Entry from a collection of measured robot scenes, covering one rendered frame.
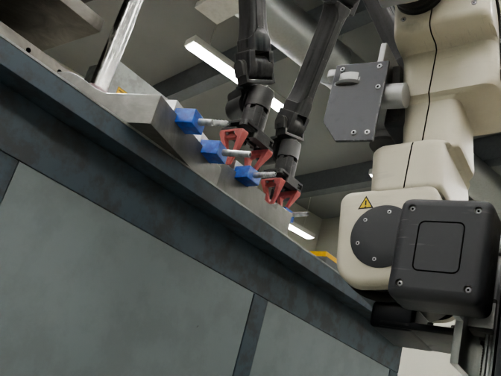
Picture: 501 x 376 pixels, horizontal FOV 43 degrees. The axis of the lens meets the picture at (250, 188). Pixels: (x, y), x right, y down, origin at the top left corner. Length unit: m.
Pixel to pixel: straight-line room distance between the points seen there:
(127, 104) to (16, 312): 0.37
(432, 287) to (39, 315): 0.57
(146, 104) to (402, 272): 0.48
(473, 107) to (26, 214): 0.76
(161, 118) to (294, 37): 4.61
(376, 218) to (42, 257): 0.51
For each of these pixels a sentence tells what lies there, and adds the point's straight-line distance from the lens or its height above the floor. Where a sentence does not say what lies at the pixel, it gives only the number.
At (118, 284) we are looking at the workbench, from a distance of 1.10.
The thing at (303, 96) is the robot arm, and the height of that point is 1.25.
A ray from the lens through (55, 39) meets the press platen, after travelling 2.39.
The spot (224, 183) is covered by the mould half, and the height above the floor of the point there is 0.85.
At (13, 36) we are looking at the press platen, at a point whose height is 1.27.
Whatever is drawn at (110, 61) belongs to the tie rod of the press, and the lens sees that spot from 2.11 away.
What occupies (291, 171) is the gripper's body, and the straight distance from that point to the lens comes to 1.68.
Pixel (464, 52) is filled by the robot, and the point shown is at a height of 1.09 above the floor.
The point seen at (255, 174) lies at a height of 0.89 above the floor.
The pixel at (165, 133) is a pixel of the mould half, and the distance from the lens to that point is 1.06.
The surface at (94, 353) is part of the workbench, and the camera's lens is 1.08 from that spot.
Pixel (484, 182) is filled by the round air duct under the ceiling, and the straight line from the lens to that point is 7.53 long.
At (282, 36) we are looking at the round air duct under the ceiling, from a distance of 5.60.
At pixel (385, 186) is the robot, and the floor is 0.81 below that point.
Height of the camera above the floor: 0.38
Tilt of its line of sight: 21 degrees up
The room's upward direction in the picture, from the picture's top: 16 degrees clockwise
